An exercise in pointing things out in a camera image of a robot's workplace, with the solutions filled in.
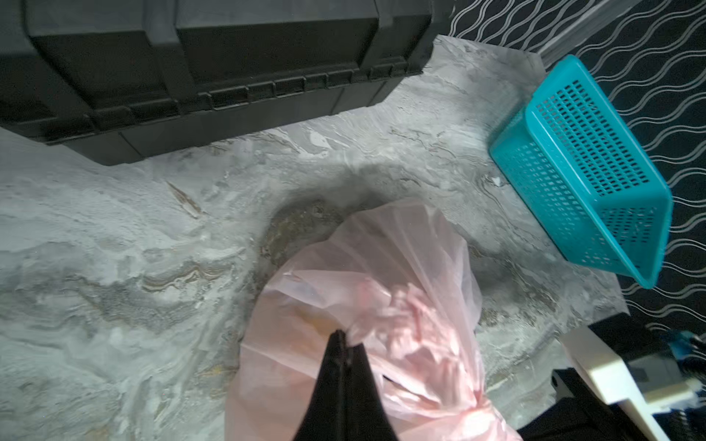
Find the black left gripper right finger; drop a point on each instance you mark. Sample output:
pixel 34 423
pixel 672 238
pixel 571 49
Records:
pixel 365 416

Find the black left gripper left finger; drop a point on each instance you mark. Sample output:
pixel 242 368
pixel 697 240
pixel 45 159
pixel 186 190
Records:
pixel 326 415

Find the pink plastic bag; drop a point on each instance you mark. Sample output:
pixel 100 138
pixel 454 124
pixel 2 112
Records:
pixel 397 280

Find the teal plastic basket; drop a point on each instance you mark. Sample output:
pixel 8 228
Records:
pixel 585 178

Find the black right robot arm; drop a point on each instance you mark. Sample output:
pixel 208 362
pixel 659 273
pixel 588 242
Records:
pixel 653 360

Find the black toolbox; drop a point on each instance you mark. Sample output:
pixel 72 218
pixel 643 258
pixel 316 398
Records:
pixel 121 81

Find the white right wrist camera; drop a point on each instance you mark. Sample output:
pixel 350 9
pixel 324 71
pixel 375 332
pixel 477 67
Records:
pixel 609 378

